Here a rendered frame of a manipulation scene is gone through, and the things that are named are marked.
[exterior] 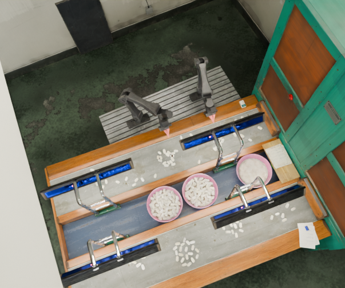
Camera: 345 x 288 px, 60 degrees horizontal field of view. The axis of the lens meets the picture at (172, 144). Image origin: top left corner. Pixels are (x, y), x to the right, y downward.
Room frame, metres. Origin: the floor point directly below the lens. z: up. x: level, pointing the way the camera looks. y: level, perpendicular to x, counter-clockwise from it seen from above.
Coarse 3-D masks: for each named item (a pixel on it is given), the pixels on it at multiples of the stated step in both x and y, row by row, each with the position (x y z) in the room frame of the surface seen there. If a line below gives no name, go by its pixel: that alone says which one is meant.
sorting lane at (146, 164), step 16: (256, 112) 1.09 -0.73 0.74; (208, 128) 1.01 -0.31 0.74; (256, 128) 0.95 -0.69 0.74; (160, 144) 0.93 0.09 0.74; (176, 144) 0.91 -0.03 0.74; (208, 144) 0.87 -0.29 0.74; (224, 144) 0.85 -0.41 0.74; (112, 160) 0.85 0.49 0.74; (144, 160) 0.81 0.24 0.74; (176, 160) 0.77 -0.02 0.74; (192, 160) 0.76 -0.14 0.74; (208, 160) 0.74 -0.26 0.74; (64, 176) 0.77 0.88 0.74; (128, 176) 0.70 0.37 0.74; (144, 176) 0.68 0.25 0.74; (160, 176) 0.66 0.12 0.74; (80, 192) 0.62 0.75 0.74; (96, 192) 0.61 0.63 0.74; (112, 192) 0.59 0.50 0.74; (64, 208) 0.52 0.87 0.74
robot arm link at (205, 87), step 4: (196, 60) 1.43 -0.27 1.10; (204, 60) 1.41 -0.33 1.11; (196, 64) 1.39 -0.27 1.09; (200, 64) 1.38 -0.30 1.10; (204, 64) 1.38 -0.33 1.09; (200, 68) 1.36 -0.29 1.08; (204, 68) 1.35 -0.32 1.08; (200, 72) 1.34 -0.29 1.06; (204, 72) 1.33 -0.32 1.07; (200, 76) 1.32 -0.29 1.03; (204, 76) 1.30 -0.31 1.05; (204, 80) 1.27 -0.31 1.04; (204, 84) 1.25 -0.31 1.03; (208, 84) 1.24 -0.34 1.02; (204, 88) 1.22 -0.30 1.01; (208, 88) 1.22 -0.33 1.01; (204, 92) 1.19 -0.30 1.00; (208, 92) 1.19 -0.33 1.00
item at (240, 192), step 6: (258, 180) 0.44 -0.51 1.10; (234, 186) 0.42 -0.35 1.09; (246, 186) 0.44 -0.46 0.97; (252, 186) 0.45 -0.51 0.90; (264, 186) 0.39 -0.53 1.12; (234, 192) 0.42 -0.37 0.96; (240, 192) 0.38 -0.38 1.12; (246, 192) 0.45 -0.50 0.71; (264, 192) 0.36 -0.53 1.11; (228, 198) 0.42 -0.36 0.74; (240, 198) 0.34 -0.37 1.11; (270, 198) 0.31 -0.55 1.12; (246, 204) 0.30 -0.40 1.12
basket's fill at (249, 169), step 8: (248, 160) 0.69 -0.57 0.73; (256, 160) 0.69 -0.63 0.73; (240, 168) 0.64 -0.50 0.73; (248, 168) 0.63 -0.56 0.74; (256, 168) 0.62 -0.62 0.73; (264, 168) 0.61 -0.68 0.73; (240, 176) 0.58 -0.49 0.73; (248, 176) 0.57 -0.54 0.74; (256, 176) 0.56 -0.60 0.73; (264, 176) 0.55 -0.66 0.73; (256, 184) 0.50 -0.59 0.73
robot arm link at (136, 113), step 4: (124, 92) 1.25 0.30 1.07; (120, 96) 1.22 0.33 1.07; (124, 104) 1.20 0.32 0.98; (128, 104) 1.18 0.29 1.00; (132, 104) 1.20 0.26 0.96; (128, 108) 1.19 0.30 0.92; (132, 108) 1.18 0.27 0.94; (136, 108) 1.20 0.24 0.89; (132, 112) 1.18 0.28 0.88; (136, 112) 1.18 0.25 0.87; (140, 112) 1.19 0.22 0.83; (132, 116) 1.18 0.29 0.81; (136, 116) 1.16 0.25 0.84; (140, 116) 1.17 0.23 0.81
